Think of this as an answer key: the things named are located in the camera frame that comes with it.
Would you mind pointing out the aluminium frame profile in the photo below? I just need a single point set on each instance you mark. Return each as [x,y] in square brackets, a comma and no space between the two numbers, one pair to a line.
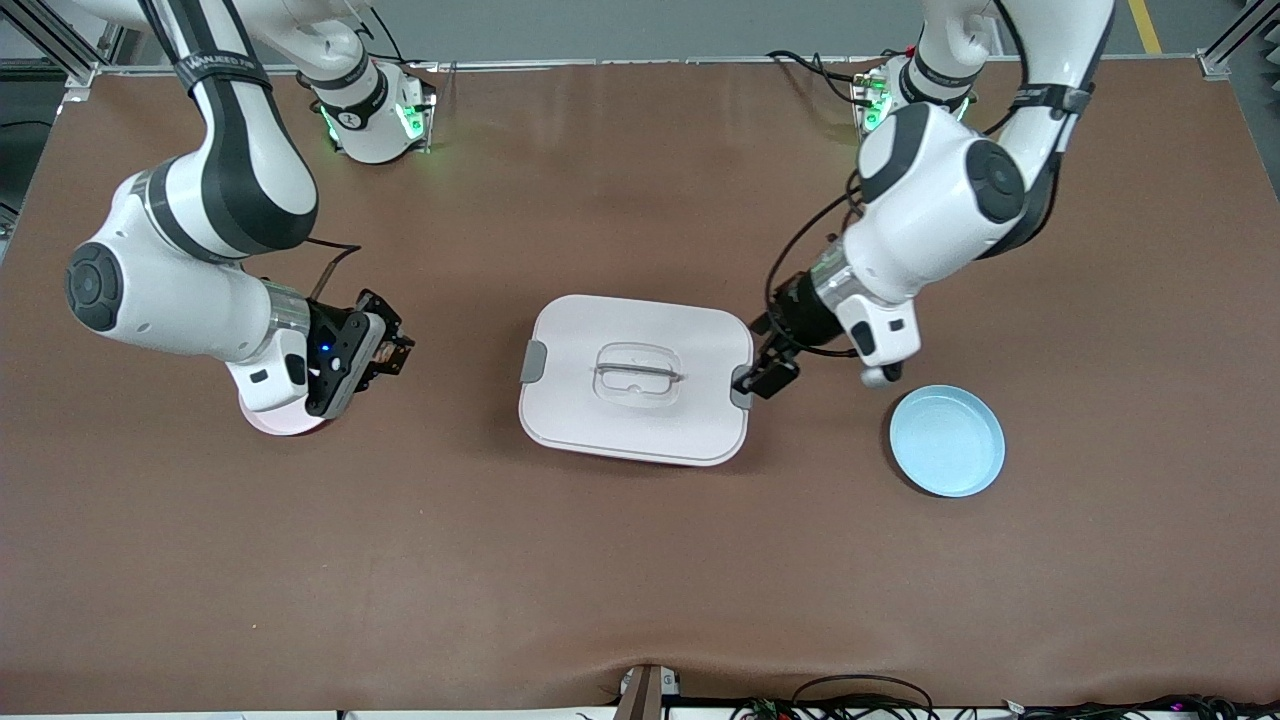
[1225,55]
[60,52]

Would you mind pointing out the pink round plate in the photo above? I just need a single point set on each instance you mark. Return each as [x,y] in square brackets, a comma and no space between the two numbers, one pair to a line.
[285,425]

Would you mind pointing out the brown camera mounting post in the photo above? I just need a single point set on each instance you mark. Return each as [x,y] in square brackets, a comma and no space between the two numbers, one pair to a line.
[645,695]

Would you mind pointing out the light blue round plate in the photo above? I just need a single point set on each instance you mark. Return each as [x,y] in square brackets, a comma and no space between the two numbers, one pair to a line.
[945,440]

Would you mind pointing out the white lidded storage box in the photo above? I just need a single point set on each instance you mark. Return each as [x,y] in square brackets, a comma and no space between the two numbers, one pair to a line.
[640,420]

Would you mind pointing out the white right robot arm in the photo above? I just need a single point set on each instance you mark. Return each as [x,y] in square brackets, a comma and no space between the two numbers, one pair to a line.
[170,300]

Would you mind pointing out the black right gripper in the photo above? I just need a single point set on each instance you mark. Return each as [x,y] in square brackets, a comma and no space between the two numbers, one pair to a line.
[325,322]

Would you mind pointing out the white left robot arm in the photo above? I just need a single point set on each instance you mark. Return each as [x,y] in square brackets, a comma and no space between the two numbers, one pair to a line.
[930,210]

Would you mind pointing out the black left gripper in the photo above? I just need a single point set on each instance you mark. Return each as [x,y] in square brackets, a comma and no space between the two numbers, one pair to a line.
[800,314]

